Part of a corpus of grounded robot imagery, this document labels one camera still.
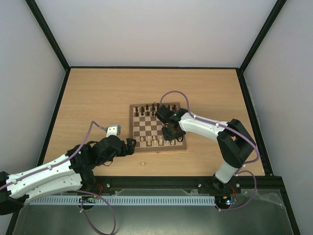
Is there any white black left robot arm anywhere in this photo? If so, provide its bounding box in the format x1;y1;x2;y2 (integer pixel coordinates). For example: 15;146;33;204
0;135;136;215

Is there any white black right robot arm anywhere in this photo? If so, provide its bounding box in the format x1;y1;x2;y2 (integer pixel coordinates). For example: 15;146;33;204
156;105;260;192

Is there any wooden chess board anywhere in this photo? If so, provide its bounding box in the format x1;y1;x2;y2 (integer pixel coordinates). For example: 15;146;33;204
130;102;187;153

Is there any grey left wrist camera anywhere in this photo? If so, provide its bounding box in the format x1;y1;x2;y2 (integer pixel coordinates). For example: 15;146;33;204
106;124;121;137

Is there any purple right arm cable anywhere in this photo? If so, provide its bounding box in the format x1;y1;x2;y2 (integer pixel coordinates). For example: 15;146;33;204
160;90;260;212

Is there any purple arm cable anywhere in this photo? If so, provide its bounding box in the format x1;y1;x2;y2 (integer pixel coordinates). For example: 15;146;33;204
0;121;118;235
160;90;260;212

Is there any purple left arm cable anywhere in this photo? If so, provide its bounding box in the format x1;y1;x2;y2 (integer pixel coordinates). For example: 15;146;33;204
0;121;118;235

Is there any light blue slotted cable duct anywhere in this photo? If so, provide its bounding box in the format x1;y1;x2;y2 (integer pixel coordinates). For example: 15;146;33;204
30;195;216;206

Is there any black front mounting rail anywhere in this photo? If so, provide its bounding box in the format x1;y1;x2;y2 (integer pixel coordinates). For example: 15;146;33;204
24;174;284;195

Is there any black right frame post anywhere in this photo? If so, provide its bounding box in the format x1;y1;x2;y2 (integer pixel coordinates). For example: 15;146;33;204
240;0;287;71

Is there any black frame post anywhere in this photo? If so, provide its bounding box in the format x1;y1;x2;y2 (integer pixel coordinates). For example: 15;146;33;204
25;0;70;71
240;0;287;71

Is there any black left frame post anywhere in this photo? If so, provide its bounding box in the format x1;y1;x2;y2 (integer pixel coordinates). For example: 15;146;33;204
25;0;70;71

